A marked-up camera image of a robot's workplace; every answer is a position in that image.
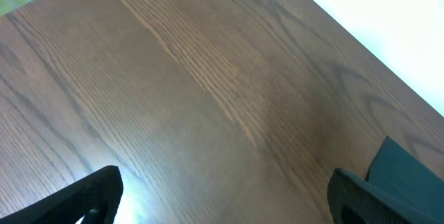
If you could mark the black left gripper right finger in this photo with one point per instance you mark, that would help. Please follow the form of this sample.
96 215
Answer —
353 200

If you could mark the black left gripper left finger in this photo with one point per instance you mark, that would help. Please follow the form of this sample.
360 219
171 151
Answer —
93 199

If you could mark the black gift box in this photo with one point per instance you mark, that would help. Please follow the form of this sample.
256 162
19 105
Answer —
402 176

